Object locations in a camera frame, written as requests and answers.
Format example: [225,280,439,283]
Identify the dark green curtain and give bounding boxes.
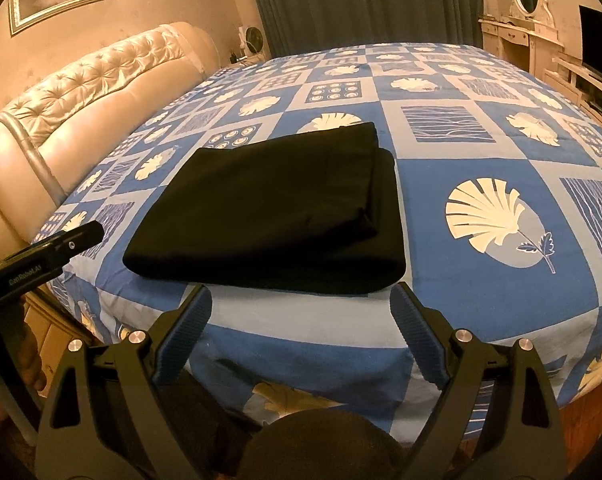
[243,0,484,58]

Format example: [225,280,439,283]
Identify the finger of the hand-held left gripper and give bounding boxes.
[28,219,104,262]

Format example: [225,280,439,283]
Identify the white desk fan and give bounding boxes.
[238,25,268,59]

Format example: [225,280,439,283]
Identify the beige nightstand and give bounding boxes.
[23,291,102,363]

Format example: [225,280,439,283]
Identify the white dressing table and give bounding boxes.
[478,10,572,83]

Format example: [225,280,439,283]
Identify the person's left hand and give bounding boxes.
[0,322,48,422]

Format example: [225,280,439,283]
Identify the wooden bed frame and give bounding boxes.
[556,375,602,467]

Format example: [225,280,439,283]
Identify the black television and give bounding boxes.
[578,5,602,87]

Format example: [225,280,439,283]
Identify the beige tufted headboard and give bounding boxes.
[0,21,220,283]

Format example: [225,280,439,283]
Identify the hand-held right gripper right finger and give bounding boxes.
[390,281,568,480]

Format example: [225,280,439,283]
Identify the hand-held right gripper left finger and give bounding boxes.
[35,284,214,480]

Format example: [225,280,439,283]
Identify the black pants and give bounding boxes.
[122,121,408,296]

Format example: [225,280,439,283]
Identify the white television stand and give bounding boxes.
[551,54,602,128]

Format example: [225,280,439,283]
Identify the blue patterned bedsheet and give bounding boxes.
[31,42,602,445]

